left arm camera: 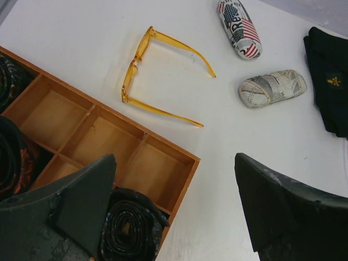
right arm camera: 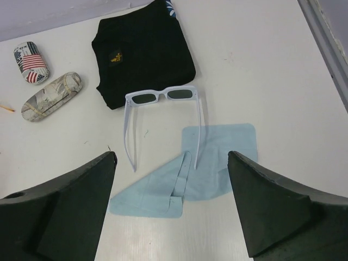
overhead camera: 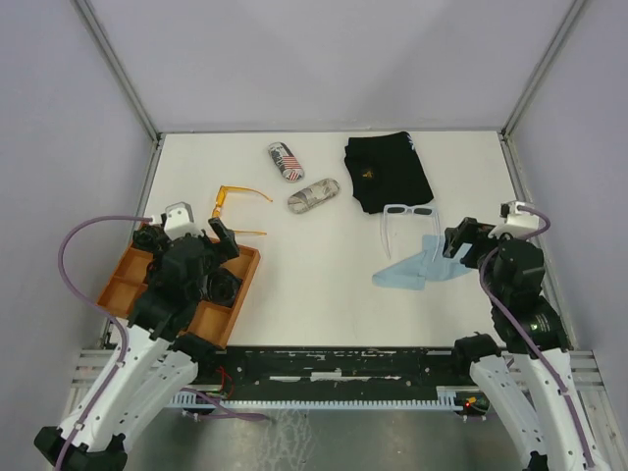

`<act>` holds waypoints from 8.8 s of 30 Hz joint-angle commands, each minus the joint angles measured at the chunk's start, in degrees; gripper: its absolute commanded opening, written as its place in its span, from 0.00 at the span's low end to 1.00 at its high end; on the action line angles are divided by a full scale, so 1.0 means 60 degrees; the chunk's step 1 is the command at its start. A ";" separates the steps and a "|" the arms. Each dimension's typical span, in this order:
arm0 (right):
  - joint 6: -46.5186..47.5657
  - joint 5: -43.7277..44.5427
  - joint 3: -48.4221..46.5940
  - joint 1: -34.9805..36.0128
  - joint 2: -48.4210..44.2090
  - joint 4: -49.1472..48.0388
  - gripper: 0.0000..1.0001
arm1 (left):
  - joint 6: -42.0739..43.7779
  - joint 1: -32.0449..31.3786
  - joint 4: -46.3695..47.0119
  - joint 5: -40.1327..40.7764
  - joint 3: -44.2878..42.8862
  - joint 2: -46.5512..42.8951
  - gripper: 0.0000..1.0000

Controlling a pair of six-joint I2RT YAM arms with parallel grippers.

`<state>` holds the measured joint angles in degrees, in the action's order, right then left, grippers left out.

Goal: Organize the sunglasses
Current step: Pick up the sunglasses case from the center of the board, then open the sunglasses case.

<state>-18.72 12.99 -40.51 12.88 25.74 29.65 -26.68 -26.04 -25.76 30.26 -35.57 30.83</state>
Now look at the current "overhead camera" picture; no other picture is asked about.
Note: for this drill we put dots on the flag print glasses case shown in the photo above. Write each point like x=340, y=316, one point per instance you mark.
x=285, y=161

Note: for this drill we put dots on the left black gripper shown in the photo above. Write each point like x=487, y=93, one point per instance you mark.
x=227, y=238

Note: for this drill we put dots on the white frame sunglasses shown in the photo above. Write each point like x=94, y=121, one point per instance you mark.
x=399, y=209

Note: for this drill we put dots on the aluminium frame rail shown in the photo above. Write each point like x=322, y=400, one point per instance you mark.
x=585, y=371

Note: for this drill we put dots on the black folded cloth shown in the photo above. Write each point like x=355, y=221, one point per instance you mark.
x=385, y=170

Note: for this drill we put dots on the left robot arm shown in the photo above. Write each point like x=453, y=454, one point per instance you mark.
x=141, y=376

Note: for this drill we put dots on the map print glasses case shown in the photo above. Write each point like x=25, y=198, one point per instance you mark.
x=313, y=195

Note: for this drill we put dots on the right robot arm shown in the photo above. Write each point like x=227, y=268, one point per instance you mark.
x=529, y=382

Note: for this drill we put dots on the light blue cleaning cloth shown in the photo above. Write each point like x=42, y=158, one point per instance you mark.
x=427, y=266

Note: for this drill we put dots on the right corner aluminium post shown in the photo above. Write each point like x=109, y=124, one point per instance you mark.
x=576, y=10

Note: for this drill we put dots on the orange compartment tray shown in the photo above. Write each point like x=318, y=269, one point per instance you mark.
x=184, y=290

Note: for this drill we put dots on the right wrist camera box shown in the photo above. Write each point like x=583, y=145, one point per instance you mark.
x=516, y=222

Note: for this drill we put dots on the orange sunglasses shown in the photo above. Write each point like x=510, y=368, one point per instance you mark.
x=220, y=202

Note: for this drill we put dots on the left corner aluminium post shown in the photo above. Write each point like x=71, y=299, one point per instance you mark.
x=97, y=32

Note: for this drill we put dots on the corner aluminium post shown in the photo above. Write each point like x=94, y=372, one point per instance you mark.
x=576, y=10
x=97, y=32

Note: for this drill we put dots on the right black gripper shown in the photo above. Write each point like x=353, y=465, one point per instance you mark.
x=473, y=232

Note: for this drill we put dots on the black sunglasses in tray corner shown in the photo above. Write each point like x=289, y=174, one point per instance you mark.
x=150, y=238

